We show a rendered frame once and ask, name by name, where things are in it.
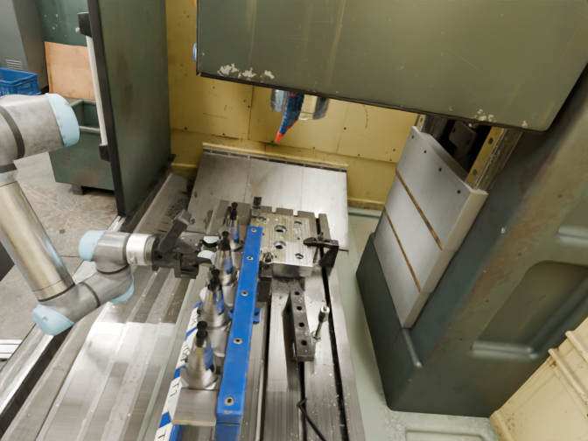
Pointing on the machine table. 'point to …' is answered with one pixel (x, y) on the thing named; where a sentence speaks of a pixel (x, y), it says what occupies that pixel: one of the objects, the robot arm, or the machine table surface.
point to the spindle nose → (311, 104)
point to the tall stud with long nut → (321, 321)
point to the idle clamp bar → (300, 325)
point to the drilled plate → (284, 265)
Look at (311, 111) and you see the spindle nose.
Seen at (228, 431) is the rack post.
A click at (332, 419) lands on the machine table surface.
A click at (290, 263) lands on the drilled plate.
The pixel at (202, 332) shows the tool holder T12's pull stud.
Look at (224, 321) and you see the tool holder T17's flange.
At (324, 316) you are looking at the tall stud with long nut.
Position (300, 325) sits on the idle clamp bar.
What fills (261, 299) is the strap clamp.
